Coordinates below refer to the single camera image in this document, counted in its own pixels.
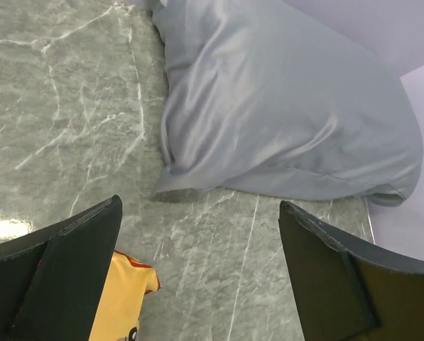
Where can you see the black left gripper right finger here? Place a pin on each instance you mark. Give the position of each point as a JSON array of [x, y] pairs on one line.
[[346, 288]]

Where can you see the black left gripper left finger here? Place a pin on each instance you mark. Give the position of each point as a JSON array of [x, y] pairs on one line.
[[51, 280]]

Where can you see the grey pillowcase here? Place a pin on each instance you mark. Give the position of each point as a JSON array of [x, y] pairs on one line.
[[265, 99]]

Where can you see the yellow cartoon print pillow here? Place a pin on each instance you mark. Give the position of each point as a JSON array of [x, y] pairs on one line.
[[127, 282]]

